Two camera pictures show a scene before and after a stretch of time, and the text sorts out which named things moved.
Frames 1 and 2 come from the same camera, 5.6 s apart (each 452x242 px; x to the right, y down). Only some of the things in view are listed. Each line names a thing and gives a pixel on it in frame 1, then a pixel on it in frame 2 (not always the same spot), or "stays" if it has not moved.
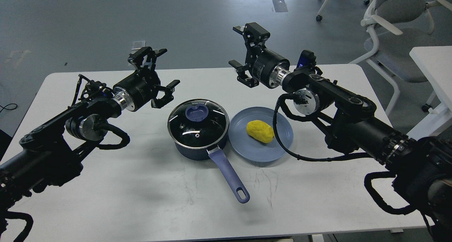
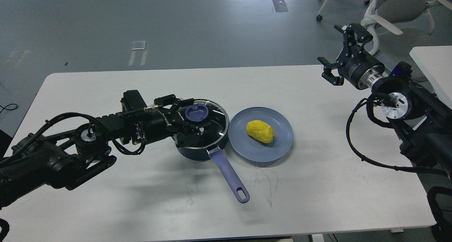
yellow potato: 260,131 stays
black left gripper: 137,89 to 160,124
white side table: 436,62 stays
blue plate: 244,146 stays
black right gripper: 269,67 to 355,65
